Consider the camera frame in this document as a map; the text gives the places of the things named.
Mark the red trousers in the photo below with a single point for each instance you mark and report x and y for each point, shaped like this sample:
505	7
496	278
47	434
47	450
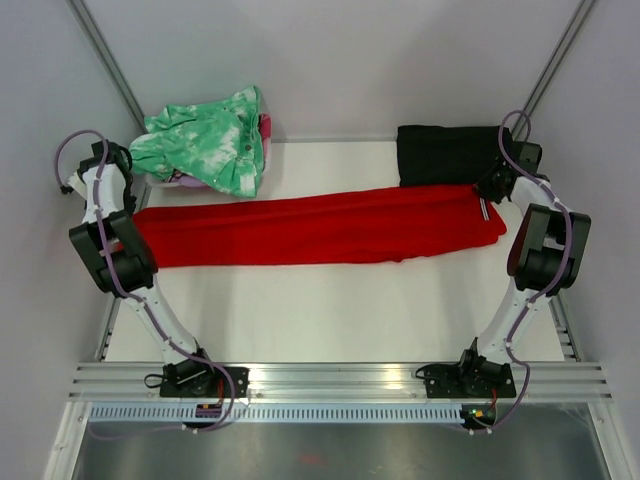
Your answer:
363	227

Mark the right frame post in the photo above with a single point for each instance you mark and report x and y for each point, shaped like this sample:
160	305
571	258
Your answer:
560	53

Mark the pink garment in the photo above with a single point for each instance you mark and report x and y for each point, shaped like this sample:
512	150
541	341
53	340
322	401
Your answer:
265	128

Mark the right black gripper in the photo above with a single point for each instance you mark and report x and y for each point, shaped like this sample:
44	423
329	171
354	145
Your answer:
484	188

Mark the folded black trousers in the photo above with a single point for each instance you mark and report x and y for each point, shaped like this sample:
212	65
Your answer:
436	155

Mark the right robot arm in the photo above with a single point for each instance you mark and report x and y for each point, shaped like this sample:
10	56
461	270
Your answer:
544	259

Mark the green tie-dye garment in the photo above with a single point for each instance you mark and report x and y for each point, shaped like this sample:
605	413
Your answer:
216	143

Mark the lilac garment in basket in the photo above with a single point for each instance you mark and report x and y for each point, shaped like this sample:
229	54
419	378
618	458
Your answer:
187	181

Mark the white laundry basket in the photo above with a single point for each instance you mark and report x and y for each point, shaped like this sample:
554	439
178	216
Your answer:
153	182

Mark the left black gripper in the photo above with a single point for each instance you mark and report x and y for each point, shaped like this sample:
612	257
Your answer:
130	205

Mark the left frame post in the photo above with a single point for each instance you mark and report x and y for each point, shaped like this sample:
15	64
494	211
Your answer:
105	55

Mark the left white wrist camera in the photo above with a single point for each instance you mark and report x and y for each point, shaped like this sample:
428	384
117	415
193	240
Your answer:
74	184

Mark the slotted cable duct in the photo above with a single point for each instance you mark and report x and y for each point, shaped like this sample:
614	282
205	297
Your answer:
279	413

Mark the frame post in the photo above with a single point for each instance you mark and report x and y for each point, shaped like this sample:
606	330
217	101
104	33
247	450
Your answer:
105	55
560	53

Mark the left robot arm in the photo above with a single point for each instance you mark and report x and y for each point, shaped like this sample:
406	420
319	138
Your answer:
121	263

